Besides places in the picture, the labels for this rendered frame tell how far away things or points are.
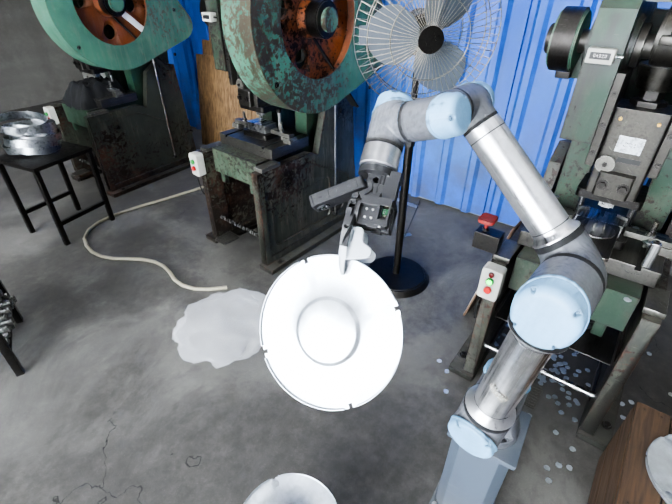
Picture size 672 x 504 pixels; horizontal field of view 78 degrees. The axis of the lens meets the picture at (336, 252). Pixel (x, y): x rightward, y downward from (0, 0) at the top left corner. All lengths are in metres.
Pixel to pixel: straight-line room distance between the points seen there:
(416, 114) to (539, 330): 0.43
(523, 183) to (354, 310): 0.40
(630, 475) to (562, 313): 0.85
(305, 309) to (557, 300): 0.44
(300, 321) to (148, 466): 1.17
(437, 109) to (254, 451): 1.42
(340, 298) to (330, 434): 1.07
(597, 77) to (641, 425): 1.07
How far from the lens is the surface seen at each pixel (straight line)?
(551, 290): 0.77
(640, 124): 1.60
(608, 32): 1.52
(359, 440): 1.78
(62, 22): 3.33
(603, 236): 1.64
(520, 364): 0.90
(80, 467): 1.97
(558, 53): 1.59
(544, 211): 0.88
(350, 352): 0.78
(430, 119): 0.77
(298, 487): 1.41
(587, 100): 1.55
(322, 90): 2.19
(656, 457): 1.62
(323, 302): 0.79
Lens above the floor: 1.52
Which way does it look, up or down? 34 degrees down
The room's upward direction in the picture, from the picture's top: straight up
